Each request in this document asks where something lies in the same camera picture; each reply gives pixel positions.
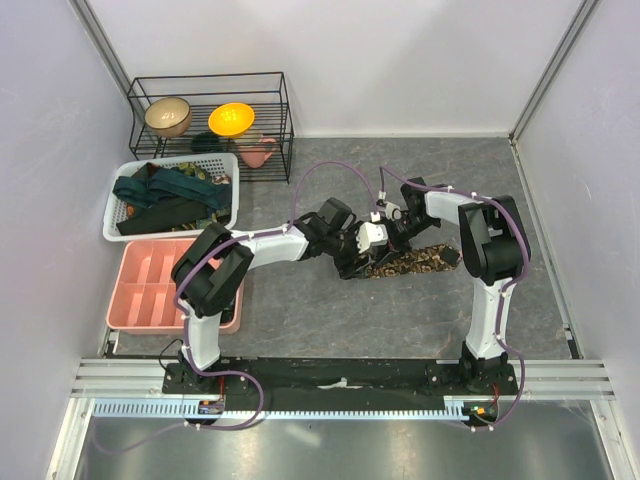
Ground orange bowl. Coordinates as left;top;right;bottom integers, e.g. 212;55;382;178
208;102;256;138

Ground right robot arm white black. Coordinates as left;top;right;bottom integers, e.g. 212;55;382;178
403;178;531;395

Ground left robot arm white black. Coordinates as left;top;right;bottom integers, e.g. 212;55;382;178
171;198;388;393

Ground green floral tie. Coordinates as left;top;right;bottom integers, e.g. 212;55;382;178
172;162;212;182

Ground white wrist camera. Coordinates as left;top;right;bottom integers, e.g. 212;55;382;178
376;190;402;220
355;213;389;254

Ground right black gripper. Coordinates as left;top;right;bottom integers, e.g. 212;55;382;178
374;213;439;269

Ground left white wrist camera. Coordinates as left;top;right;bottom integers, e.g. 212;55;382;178
355;213;389;254

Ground pink divided tray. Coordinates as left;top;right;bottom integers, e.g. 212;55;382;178
106;237;245;335

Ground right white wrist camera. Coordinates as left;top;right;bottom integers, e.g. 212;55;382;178
376;190;402;220

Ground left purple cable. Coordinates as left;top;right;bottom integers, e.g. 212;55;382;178
92;160;381;455

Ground light blue cable duct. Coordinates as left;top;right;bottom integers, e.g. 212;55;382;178
93;398;487;421

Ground pink mug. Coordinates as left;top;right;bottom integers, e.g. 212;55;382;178
237;137;279;169

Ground beige bowl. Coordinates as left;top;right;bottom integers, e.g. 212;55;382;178
144;97;192;139

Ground rolled dark floral tie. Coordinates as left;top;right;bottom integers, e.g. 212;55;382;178
221;300;236;325

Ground white perforated basket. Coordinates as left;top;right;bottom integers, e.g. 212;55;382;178
103;153;240;242

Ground brown floral tie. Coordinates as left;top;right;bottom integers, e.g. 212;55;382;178
364;244;462;279

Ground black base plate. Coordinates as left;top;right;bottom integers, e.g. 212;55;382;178
162;357;509;410

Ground dark green bowl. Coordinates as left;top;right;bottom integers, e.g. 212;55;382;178
190;131;221;154

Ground aluminium rail frame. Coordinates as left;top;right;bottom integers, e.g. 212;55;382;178
46;330;638;479

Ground teal tie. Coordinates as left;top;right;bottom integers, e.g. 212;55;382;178
112;163;232;210

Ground black tie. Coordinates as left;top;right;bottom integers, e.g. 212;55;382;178
116;197;209;235

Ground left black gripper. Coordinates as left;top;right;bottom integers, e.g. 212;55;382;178
324;222;374;281

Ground black wire rack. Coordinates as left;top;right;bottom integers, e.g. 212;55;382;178
126;71;295;185

